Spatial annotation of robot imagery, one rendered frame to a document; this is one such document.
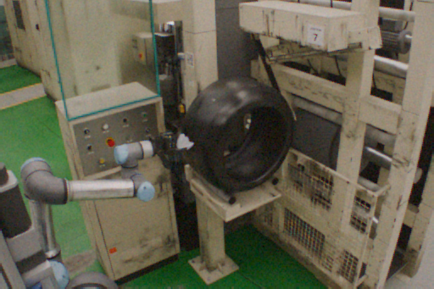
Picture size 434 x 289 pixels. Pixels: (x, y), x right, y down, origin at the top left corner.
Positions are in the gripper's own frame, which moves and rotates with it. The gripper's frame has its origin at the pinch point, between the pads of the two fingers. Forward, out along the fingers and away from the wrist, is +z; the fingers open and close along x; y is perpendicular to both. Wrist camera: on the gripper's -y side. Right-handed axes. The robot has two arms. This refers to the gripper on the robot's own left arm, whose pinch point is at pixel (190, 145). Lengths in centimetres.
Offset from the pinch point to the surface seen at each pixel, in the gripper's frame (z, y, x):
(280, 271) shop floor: 76, -113, 0
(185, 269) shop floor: 23, -120, 42
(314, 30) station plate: 40, 55, -28
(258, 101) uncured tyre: 27.7, 20.8, -11.4
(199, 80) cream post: 19.4, 21.9, 26.5
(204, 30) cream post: 21, 48, 27
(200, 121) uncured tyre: 4.3, 10.8, -0.4
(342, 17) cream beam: 48, 62, -35
